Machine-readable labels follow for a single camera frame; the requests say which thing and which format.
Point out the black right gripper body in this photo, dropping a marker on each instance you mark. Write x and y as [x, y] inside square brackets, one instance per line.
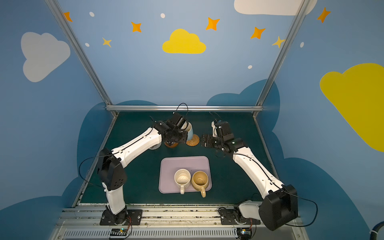
[212, 141]

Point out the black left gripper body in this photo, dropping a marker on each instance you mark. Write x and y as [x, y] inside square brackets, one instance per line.
[173, 135]

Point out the cream mug blue handle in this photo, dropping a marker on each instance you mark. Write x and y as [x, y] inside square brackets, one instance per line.
[189, 129]

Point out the tan woven rattan coaster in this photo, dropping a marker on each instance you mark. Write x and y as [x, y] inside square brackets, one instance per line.
[194, 141]

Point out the yellow ceramic mug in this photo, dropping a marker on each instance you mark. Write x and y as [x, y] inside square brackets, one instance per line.
[200, 182]

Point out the white cream ceramic mug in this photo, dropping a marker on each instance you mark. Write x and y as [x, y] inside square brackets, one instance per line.
[182, 178]

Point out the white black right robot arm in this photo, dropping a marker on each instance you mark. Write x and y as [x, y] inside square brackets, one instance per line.
[280, 202]

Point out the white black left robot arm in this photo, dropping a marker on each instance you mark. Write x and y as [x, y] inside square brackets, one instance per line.
[111, 164]

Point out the large brown wooden coaster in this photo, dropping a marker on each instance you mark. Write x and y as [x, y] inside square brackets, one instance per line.
[171, 145]

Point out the lilac plastic tray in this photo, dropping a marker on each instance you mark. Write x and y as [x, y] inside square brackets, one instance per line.
[169, 166]

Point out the right small circuit board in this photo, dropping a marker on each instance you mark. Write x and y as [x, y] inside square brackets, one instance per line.
[244, 234]

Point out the small circuit board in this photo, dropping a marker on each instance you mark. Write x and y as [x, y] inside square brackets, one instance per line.
[118, 234]
[244, 234]

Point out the left small circuit board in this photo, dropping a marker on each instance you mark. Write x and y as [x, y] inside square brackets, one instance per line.
[118, 234]

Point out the white woven rope coaster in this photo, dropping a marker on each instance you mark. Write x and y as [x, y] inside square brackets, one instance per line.
[155, 146]

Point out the horizontal aluminium back rail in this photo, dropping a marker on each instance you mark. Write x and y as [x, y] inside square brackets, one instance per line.
[183, 107]

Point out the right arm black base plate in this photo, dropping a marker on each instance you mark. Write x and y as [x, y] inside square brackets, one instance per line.
[234, 217]

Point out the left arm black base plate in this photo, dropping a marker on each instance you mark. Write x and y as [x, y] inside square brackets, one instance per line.
[135, 216]

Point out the front aluminium base frame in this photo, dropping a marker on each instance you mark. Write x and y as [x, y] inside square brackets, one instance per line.
[166, 222]

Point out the right aluminium corner post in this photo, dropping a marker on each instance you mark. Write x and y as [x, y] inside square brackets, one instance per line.
[290, 37]

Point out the aluminium corner post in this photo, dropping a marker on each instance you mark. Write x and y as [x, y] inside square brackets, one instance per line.
[290, 37]
[59, 15]

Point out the left aluminium corner post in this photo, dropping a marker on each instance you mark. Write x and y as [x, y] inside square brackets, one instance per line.
[59, 15]

